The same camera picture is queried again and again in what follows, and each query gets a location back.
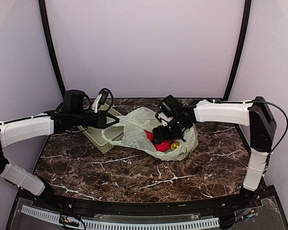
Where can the right black frame post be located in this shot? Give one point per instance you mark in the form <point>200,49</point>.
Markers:
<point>239,49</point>

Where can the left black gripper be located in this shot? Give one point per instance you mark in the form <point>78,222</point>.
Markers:
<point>101,120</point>

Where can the white slotted cable duct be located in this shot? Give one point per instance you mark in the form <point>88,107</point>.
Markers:
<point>112,222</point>

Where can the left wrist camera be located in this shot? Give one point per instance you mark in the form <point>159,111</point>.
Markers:
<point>78,101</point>

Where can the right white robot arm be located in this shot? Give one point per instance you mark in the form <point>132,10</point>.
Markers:
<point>254,114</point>

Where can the black front table rail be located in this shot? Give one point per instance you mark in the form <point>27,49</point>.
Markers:
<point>225,207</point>

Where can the left black frame post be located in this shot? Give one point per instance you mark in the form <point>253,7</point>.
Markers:
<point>50,46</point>

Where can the red toy fruit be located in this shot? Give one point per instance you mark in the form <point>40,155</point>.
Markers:
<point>150,135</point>

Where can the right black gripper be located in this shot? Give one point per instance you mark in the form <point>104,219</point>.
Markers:
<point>158,130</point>

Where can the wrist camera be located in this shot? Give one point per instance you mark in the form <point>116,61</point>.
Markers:
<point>168,108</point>
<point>78,101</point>

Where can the black frame post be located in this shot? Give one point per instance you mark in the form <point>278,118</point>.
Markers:
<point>50,46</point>
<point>239,49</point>

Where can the light green plastic bag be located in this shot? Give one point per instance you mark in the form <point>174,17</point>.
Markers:
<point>137,133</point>

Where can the yellow toy fruit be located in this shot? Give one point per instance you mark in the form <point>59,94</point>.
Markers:
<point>174,145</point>

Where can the red toy apple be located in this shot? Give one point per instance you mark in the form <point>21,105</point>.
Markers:
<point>163,147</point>

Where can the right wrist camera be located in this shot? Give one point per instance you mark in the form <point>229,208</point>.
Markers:
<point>168,108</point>

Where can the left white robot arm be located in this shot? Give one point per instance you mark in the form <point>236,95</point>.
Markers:
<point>33,130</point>

